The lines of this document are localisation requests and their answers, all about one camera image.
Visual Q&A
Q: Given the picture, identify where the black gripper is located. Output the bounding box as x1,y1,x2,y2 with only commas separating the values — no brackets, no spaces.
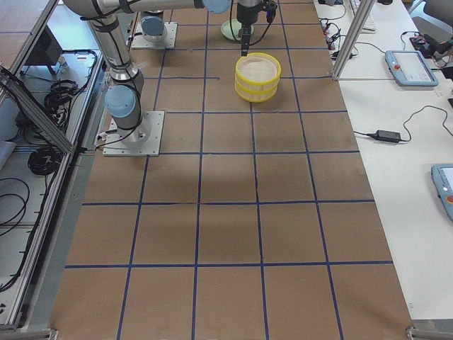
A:
236,0,260,57

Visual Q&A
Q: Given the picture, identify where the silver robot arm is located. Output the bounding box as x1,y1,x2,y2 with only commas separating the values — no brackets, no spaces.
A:
140,10,167,42
64,1,235,141

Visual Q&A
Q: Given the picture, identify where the light green plate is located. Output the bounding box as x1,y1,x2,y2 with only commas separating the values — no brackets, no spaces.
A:
220,19,242,41

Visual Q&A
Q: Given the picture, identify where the black power adapter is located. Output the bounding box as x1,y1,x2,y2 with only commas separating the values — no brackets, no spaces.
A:
367,130,402,143

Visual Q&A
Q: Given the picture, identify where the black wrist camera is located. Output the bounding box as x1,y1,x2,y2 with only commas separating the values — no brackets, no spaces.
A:
263,0,278,24

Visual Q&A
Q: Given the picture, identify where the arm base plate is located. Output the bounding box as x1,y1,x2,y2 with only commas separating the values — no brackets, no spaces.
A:
131,22,178,50
103,111,165,157

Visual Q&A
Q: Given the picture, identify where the aluminium frame post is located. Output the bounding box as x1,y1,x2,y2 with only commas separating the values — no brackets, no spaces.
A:
331,0,376,80

